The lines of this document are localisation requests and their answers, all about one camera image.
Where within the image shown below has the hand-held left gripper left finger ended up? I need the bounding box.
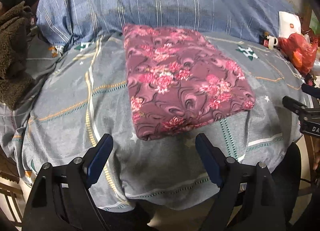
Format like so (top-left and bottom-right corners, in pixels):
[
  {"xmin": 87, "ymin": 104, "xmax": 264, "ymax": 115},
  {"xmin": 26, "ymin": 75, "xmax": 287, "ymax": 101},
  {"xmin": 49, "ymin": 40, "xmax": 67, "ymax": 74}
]
[{"xmin": 22, "ymin": 133, "xmax": 114, "ymax": 231}]

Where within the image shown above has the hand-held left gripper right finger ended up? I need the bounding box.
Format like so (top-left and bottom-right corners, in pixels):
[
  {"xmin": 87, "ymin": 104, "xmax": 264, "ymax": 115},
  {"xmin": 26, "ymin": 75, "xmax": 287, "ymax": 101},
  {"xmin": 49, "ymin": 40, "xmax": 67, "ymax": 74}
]
[{"xmin": 195, "ymin": 133, "xmax": 287, "ymax": 231}]

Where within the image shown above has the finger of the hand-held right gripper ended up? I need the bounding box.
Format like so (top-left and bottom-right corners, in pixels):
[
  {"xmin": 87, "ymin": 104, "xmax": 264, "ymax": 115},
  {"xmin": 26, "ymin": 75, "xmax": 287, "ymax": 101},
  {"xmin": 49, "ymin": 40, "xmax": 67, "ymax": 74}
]
[
  {"xmin": 282, "ymin": 95, "xmax": 308, "ymax": 114},
  {"xmin": 301, "ymin": 83, "xmax": 320, "ymax": 96}
]

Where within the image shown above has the pink floral garment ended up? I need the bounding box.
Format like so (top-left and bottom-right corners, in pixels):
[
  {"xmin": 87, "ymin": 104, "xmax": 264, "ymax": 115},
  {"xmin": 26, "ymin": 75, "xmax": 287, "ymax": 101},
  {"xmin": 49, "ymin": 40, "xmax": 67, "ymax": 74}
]
[{"xmin": 122, "ymin": 23, "xmax": 256, "ymax": 141}]

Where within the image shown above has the person's right hand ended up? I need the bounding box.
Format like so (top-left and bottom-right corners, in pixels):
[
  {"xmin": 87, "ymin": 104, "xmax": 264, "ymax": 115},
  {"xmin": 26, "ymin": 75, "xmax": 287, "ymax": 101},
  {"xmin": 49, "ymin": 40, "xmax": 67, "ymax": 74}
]
[{"xmin": 312, "ymin": 138, "xmax": 320, "ymax": 171}]

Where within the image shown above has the red plastic bag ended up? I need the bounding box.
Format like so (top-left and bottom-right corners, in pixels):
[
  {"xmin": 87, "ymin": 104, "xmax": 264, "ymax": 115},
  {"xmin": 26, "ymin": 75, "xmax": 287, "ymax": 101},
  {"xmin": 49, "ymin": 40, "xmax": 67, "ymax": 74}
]
[{"xmin": 279, "ymin": 32, "xmax": 319, "ymax": 75}]

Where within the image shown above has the grey patterned bed sheet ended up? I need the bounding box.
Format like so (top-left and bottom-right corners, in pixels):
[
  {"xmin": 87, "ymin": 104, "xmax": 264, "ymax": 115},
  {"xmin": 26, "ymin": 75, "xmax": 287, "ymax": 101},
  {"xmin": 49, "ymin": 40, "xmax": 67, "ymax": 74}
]
[{"xmin": 0, "ymin": 31, "xmax": 313, "ymax": 211}]

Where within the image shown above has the person's dark clothing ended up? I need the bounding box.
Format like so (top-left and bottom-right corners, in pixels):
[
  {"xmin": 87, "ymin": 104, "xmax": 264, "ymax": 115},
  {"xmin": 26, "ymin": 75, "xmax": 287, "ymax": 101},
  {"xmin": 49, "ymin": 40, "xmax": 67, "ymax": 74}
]
[{"xmin": 96, "ymin": 143, "xmax": 303, "ymax": 231}]

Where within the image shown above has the white mug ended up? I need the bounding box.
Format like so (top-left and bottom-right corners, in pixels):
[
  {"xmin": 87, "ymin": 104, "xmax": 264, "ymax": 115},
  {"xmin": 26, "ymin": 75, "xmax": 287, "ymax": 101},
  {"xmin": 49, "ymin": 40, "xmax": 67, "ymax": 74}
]
[{"xmin": 266, "ymin": 35, "xmax": 278, "ymax": 49}]

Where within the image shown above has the white paper bag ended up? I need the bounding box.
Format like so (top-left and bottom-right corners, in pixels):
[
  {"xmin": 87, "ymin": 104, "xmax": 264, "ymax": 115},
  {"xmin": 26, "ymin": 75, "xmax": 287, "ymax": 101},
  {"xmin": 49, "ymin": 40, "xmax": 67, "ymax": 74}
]
[{"xmin": 278, "ymin": 11, "xmax": 303, "ymax": 39}]

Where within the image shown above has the wooden chair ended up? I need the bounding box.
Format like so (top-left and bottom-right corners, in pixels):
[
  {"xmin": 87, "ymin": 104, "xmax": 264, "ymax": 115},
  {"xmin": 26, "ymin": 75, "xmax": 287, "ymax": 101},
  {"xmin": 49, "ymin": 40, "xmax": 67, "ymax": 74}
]
[{"xmin": 0, "ymin": 146, "xmax": 33, "ymax": 225}]

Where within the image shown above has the brown fleece blanket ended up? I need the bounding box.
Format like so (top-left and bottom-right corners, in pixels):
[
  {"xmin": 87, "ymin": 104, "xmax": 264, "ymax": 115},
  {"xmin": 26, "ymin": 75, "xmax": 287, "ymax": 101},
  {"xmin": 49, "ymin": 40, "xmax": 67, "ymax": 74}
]
[{"xmin": 0, "ymin": 1, "xmax": 38, "ymax": 110}]

